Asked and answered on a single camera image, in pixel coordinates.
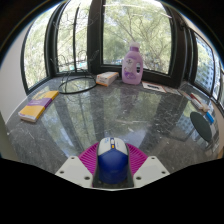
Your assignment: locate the blue and white computer mouse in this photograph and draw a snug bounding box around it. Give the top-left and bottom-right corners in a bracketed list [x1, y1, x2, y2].
[96, 136, 130, 185]

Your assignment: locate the orange and white cardboard box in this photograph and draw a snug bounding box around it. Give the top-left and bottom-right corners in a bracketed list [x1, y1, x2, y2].
[95, 71, 120, 88]

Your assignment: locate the round black mouse pad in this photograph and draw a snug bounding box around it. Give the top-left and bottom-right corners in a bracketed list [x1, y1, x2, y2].
[189, 111, 213, 143]

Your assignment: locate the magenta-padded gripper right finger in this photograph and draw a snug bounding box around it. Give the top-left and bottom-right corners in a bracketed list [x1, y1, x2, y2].
[126, 143, 170, 189]

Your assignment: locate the booklet with dark photo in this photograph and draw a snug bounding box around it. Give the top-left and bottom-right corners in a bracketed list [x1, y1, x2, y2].
[142, 81, 167, 94]

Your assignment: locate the pale printed magazine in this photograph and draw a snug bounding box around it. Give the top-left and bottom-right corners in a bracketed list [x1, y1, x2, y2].
[165, 87, 183, 96]

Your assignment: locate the blue and white box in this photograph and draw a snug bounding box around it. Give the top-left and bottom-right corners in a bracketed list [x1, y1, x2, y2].
[204, 111, 216, 125]

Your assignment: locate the purple detergent bottle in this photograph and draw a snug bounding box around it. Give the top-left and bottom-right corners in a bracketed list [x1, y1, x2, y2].
[121, 41, 144, 85]

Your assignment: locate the black wire stand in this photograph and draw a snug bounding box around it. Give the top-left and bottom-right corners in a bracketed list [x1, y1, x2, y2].
[49, 3, 101, 95]

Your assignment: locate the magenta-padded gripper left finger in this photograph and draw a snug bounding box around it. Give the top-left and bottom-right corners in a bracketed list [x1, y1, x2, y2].
[54, 142, 101, 189]

